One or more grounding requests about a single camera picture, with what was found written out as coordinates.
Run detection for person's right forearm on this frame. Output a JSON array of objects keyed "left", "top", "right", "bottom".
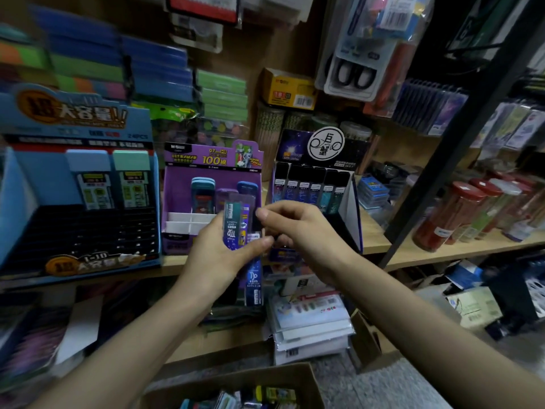
[{"left": 336, "top": 251, "right": 545, "bottom": 409}]

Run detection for blue display box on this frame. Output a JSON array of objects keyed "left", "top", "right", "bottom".
[{"left": 0, "top": 83, "right": 163, "bottom": 282}]

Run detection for small open brown carton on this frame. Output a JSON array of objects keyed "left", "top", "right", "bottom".
[{"left": 349, "top": 309, "right": 401, "bottom": 372}]

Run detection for hanging white blister package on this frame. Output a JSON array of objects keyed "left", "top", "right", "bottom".
[{"left": 324, "top": 0, "right": 435, "bottom": 103}]

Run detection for black and white display box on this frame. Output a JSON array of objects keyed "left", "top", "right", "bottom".
[{"left": 268, "top": 127, "right": 366, "bottom": 256}]

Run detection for wooden shelf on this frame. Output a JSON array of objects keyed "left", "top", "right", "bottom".
[{"left": 0, "top": 0, "right": 545, "bottom": 397}]

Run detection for row of dark blue refills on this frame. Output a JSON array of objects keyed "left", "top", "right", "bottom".
[{"left": 393, "top": 78, "right": 469, "bottom": 137}]

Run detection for stack of multicoloured packets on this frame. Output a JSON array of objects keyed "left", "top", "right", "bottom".
[{"left": 0, "top": 25, "right": 129, "bottom": 99}]

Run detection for person's left hand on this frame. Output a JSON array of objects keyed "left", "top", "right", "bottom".
[{"left": 174, "top": 212, "right": 275, "bottom": 312}]

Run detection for stack of white packets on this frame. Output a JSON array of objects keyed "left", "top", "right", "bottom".
[{"left": 268, "top": 289, "right": 357, "bottom": 365}]

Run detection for black red hanging package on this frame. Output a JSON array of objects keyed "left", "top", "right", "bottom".
[{"left": 166, "top": 0, "right": 244, "bottom": 26}]

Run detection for red cylinder containers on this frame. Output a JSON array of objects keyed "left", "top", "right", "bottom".
[{"left": 413, "top": 174, "right": 545, "bottom": 252}]

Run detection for pile of pencil lead cases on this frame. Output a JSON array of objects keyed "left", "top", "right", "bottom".
[{"left": 179, "top": 385, "right": 299, "bottom": 409}]

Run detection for brown cardboard box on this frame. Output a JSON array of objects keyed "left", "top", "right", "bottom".
[{"left": 140, "top": 362, "right": 326, "bottom": 409}]

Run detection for stack of green packets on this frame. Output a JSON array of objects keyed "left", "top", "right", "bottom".
[{"left": 194, "top": 69, "right": 250, "bottom": 124}]

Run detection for purple display box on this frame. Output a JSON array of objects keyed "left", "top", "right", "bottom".
[{"left": 160, "top": 139, "right": 265, "bottom": 256}]

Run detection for stack of blue packets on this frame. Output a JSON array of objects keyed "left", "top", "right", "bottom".
[{"left": 30, "top": 6, "right": 195, "bottom": 103}]

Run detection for yellow carton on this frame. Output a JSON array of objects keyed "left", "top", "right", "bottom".
[{"left": 259, "top": 68, "right": 318, "bottom": 111}]

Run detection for person's left forearm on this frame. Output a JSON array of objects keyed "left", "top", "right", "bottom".
[{"left": 30, "top": 289, "right": 214, "bottom": 409}]

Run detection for person's right hand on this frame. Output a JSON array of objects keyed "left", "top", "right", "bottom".
[{"left": 255, "top": 200, "right": 363, "bottom": 286}]

